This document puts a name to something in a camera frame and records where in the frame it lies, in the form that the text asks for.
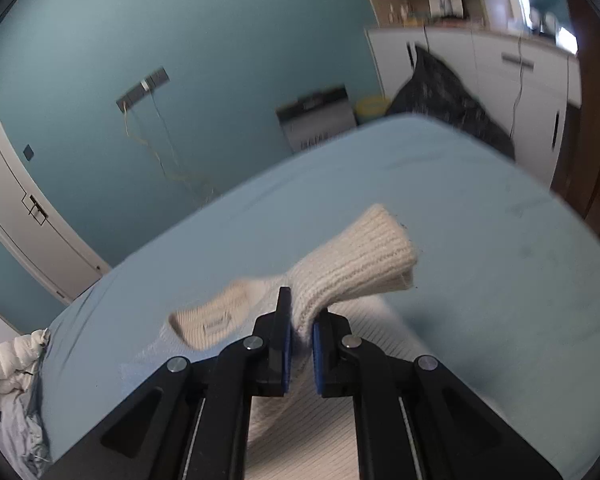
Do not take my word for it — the blue and white knit sweater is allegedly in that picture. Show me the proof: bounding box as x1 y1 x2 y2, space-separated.
120 203 511 480

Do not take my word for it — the white door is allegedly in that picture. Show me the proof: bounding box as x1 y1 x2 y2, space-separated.
0 92 112 306

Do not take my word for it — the yellow bin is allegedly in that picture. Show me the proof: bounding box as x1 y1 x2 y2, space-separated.
355 96 392 123

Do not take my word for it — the grey and black box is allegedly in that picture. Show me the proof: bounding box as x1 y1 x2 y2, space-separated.
276 86 357 153

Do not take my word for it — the black plastic bag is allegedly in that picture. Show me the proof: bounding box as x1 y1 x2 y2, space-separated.
389 44 517 161

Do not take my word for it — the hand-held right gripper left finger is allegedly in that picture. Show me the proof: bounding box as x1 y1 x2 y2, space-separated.
55 286 295 480

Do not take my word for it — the white and purple box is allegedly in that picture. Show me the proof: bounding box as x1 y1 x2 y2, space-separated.
426 0 465 18

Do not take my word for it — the thin hanging cable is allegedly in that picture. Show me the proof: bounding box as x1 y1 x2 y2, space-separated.
509 35 527 138

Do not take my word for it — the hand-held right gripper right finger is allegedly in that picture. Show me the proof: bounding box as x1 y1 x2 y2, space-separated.
311 309 566 480

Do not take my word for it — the white down jacket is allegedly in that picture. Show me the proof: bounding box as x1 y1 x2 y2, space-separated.
0 329 48 401

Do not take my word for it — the white low cabinet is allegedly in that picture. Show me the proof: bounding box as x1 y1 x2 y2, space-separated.
365 25 581 191

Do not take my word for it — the door handle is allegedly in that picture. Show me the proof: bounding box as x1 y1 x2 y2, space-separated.
22 195 48 226

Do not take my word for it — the bed with blue sheet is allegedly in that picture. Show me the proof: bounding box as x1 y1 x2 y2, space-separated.
30 112 600 480

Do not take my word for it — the grey cable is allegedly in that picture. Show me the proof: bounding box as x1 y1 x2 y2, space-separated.
152 92 221 201

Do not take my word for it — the grey crumpled cloth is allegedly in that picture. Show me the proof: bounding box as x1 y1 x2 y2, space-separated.
0 355 53 480

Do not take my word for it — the grey wall outlet strip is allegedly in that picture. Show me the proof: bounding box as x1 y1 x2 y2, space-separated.
116 66 171 109

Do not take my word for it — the yellow cable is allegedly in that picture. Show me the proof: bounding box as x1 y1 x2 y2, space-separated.
122 102 216 196

